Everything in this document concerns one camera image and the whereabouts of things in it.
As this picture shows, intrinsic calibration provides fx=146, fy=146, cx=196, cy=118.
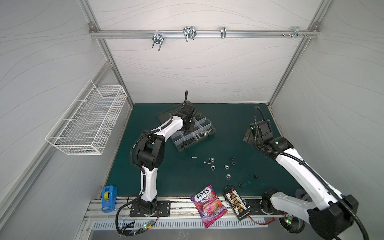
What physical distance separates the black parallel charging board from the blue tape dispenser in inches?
23.2

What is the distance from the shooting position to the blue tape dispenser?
2.40 feet

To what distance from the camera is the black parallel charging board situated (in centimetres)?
72

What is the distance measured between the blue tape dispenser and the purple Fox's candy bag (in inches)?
15.9

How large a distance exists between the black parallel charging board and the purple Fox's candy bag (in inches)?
1.9

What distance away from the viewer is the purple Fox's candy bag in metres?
0.71
